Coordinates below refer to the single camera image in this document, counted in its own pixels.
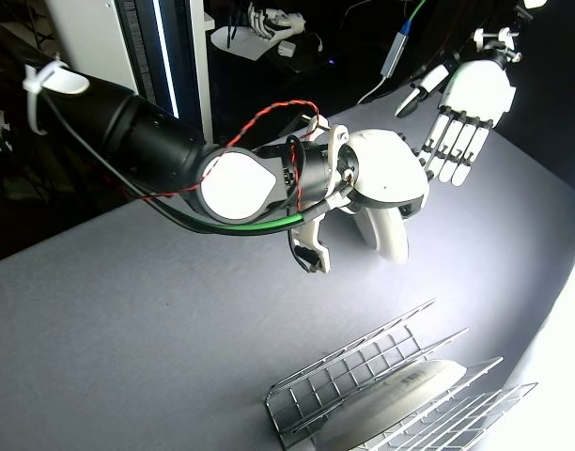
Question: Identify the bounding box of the grey adapter with blue plug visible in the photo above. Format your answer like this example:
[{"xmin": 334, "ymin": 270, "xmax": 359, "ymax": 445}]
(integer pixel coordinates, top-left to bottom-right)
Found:
[{"xmin": 379, "ymin": 30, "xmax": 411, "ymax": 79}]

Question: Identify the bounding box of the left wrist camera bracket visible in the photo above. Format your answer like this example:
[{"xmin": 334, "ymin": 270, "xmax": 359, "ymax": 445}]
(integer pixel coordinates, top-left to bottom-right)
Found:
[{"xmin": 473, "ymin": 25, "xmax": 523, "ymax": 65}]

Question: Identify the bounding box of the white cable tie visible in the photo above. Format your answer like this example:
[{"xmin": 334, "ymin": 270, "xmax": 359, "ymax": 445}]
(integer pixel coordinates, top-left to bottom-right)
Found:
[{"xmin": 23, "ymin": 59, "xmax": 70, "ymax": 137}]

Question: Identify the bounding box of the black device with blue light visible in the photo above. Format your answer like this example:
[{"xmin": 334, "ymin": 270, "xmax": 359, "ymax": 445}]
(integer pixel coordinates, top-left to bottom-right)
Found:
[{"xmin": 272, "ymin": 35, "xmax": 340, "ymax": 74}]

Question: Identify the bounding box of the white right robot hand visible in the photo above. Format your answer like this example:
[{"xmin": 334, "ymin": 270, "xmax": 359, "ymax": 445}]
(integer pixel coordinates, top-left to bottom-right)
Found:
[{"xmin": 343, "ymin": 127, "xmax": 432, "ymax": 222}]

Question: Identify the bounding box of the spare white robot hand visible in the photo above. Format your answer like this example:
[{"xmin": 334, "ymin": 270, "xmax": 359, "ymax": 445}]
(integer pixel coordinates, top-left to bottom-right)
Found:
[{"xmin": 247, "ymin": 2, "xmax": 307, "ymax": 41}]

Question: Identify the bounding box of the white paper sheet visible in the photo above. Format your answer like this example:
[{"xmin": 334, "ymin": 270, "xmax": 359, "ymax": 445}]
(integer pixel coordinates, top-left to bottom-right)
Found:
[{"xmin": 210, "ymin": 23, "xmax": 288, "ymax": 62}]

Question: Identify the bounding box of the green cable on left arm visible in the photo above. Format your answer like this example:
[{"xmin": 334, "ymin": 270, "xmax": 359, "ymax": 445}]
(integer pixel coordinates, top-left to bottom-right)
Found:
[{"xmin": 402, "ymin": 0, "xmax": 427, "ymax": 37}]

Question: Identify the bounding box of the white plate with grey print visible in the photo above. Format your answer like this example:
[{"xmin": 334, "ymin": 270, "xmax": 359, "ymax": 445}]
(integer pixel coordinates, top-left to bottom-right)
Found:
[
  {"xmin": 352, "ymin": 204, "xmax": 410, "ymax": 265},
  {"xmin": 315, "ymin": 359, "xmax": 468, "ymax": 451}
]

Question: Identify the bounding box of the white backdrop sheet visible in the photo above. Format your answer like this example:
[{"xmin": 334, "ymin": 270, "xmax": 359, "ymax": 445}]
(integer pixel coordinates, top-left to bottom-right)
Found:
[{"xmin": 493, "ymin": 234, "xmax": 575, "ymax": 451}]

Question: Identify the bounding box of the red and black twisted wire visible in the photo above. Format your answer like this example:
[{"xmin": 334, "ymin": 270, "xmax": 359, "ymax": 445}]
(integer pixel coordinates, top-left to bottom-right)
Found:
[{"xmin": 103, "ymin": 99, "xmax": 321, "ymax": 212}]

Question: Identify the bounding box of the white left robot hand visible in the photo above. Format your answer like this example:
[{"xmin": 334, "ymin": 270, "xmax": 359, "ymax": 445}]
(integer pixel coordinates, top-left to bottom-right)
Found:
[{"xmin": 394, "ymin": 58, "xmax": 517, "ymax": 188}]

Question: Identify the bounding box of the white robot column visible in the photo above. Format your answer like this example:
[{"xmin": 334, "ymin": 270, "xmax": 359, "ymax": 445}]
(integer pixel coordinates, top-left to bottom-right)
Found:
[{"xmin": 45, "ymin": 0, "xmax": 213, "ymax": 142}]

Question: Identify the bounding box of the green cable on right arm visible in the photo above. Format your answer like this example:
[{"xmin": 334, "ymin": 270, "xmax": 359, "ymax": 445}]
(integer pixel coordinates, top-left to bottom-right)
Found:
[{"xmin": 141, "ymin": 194, "xmax": 352, "ymax": 238}]

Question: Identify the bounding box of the green cable on arm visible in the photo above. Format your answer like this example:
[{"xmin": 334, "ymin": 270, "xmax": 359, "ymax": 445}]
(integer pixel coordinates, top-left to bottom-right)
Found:
[
  {"xmin": 141, "ymin": 194, "xmax": 352, "ymax": 238},
  {"xmin": 402, "ymin": 0, "xmax": 427, "ymax": 37}
]

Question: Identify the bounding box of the thin white cable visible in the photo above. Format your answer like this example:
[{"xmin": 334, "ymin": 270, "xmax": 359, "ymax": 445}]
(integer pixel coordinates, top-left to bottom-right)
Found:
[{"xmin": 356, "ymin": 74, "xmax": 387, "ymax": 105}]

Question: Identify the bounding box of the silver wire plate rack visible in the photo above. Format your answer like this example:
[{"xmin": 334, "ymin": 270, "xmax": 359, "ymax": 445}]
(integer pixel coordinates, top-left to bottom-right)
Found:
[{"xmin": 266, "ymin": 298, "xmax": 538, "ymax": 451}]

